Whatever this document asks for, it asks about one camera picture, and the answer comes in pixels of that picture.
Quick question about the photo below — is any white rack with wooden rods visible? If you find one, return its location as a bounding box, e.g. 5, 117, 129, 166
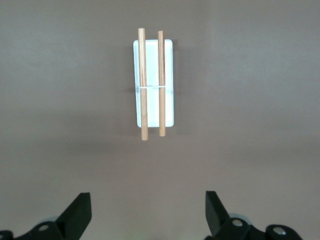
132, 27, 175, 141

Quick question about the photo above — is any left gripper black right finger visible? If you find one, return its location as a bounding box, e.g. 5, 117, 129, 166
204, 190, 305, 240

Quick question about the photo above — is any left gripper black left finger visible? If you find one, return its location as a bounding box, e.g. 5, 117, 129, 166
0, 192, 92, 240

